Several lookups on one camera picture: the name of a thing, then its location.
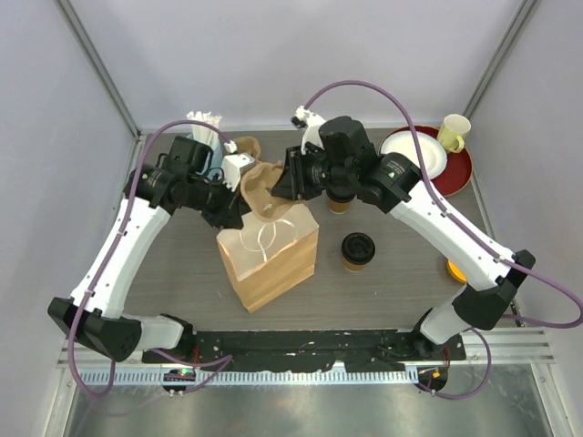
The black coffee cup lid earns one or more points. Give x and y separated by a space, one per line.
358 248

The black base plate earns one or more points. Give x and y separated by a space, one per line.
310 350

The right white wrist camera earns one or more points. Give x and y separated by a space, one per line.
308 123

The aluminium frame rail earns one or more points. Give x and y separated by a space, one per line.
501 346

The light blue straw holder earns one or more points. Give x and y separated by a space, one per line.
218 152

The pale yellow mug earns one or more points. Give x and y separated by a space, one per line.
453 132

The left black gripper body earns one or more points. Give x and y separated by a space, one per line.
215 200

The cardboard cup carrier stack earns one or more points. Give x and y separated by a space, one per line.
249 145

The white paper plate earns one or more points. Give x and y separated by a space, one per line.
434 155

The brown paper bag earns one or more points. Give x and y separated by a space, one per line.
265 259

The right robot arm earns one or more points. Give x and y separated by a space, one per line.
337 155

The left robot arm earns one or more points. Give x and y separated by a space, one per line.
93 316

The single cardboard cup carrier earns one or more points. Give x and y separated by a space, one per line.
255 187

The brown paper cup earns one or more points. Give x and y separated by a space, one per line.
338 207
355 265

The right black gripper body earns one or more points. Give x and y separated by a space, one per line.
314 174

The orange bowl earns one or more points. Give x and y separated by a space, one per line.
455 272

